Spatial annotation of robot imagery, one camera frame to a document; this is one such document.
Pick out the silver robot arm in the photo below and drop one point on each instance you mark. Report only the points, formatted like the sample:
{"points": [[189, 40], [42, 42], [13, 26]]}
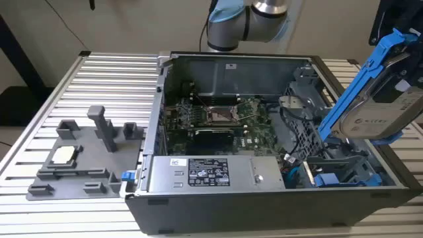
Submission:
{"points": [[229, 32]]}

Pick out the silver disk bay cage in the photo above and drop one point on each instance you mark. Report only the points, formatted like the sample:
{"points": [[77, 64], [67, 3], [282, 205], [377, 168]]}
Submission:
{"points": [[298, 124]]}

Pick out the black table corner cap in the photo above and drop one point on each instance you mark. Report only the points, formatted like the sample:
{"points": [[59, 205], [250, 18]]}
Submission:
{"points": [[353, 62], [86, 53]]}

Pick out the green motherboard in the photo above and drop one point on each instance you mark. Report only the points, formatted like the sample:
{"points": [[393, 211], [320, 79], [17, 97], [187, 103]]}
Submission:
{"points": [[261, 138]]}

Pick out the CPU socket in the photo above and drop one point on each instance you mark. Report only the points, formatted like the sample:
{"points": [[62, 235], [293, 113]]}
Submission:
{"points": [[220, 115]]}

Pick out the black graphics card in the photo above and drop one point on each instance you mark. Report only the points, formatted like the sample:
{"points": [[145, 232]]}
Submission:
{"points": [[212, 143]]}

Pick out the black open PC case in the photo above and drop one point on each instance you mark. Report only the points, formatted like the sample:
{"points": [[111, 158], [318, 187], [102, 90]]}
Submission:
{"points": [[232, 213]]}

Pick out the silver power supply unit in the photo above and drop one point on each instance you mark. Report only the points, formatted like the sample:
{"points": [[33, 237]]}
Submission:
{"points": [[165, 178]]}

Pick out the blue case latch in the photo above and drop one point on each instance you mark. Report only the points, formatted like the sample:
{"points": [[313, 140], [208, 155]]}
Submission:
{"points": [[129, 176]]}

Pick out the grey parts rack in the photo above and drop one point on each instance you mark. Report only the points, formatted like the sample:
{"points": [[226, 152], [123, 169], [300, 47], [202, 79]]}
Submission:
{"points": [[83, 158]]}

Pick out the silver CPU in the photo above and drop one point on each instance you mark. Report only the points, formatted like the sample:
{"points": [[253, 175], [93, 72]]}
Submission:
{"points": [[65, 155]]}

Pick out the black desk frame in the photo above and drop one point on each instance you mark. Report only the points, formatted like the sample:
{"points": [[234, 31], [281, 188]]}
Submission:
{"points": [[23, 106]]}

